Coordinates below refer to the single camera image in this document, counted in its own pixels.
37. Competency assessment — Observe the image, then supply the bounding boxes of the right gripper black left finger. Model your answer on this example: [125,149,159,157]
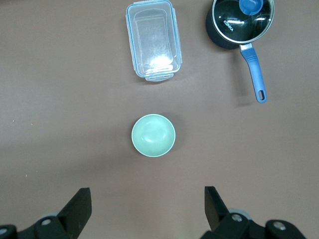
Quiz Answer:
[0,187,92,239]

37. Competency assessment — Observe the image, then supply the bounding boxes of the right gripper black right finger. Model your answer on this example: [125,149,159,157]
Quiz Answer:
[199,186,311,239]

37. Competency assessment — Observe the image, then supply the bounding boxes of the green bowl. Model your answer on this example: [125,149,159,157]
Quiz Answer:
[131,114,176,157]

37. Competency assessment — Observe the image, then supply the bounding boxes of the brown table cover mat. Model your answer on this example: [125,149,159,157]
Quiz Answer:
[0,0,319,239]

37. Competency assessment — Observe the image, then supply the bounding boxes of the clear plastic food container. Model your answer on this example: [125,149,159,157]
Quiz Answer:
[125,0,183,84]

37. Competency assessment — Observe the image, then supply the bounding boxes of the glass lid with blue knob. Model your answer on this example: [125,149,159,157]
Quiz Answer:
[211,0,275,45]

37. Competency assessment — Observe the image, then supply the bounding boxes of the dark saucepan with blue handle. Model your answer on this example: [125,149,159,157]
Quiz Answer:
[205,0,268,103]

